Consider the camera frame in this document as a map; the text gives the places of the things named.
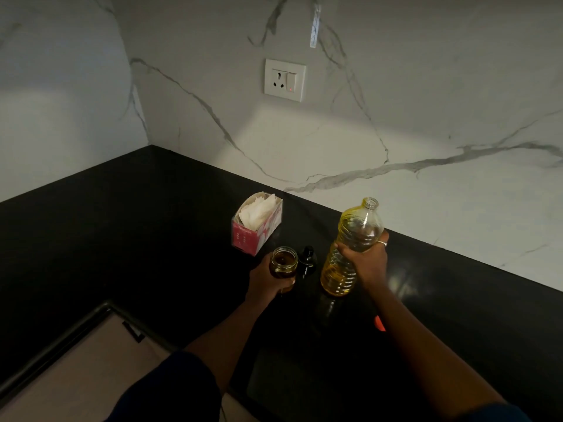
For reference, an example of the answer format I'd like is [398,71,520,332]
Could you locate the small glass oil dispenser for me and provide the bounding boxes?
[269,246,299,294]

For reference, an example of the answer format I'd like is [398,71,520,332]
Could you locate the black countertop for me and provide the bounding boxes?
[0,144,563,422]

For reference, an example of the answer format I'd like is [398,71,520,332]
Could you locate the person's right hand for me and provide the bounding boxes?
[336,230,391,296]

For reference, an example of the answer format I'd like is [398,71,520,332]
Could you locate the person's right forearm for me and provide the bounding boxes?
[368,285,507,420]

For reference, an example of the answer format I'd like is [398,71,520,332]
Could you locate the white tissues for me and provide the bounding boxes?
[238,193,278,232]

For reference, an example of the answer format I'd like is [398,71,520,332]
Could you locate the blue right shirt sleeve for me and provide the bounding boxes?
[457,403,533,422]

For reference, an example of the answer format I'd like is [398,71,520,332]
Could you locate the clear tape strip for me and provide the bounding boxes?
[309,3,322,49]

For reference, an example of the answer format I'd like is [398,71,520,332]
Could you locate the pink tissue box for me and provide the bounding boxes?
[231,191,284,257]

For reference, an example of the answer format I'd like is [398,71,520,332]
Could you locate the beige lower cabinet front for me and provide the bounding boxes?
[0,302,260,422]

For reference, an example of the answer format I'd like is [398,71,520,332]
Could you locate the white wall socket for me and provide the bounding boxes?
[263,58,307,103]

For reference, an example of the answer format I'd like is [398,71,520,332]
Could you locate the person's left hand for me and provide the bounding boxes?
[245,252,296,307]

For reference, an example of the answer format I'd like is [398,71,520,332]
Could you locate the large clear plastic oil bottle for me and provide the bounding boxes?
[320,197,385,298]

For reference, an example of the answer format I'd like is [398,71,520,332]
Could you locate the black small bottle cap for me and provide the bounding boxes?
[297,246,317,280]

